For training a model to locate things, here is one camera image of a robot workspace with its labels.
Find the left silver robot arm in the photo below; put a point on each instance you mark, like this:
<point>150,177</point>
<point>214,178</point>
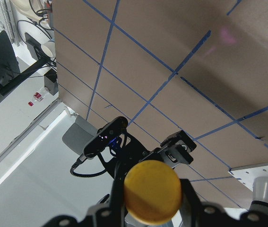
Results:
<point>116,148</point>

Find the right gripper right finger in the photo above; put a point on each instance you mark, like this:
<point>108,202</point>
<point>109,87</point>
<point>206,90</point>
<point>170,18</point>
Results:
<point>195,213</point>

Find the plastic bottle red cap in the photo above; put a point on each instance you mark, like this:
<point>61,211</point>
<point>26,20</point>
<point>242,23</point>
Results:
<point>38,96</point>

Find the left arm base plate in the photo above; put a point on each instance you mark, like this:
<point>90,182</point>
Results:
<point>247,174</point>

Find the beige square tray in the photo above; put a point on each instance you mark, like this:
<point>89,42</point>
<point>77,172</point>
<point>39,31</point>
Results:
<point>30,8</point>

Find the yellow push button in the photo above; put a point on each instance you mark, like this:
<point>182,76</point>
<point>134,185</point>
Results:
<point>152,192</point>

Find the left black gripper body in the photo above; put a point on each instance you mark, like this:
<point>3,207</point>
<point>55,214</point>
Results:
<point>174,150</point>

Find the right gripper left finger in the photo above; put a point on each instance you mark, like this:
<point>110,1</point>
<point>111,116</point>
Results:
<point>111,213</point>

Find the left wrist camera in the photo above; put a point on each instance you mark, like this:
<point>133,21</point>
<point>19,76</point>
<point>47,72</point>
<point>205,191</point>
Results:
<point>105,136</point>

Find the white paper cup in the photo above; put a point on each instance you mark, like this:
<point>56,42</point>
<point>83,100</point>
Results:
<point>49,48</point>

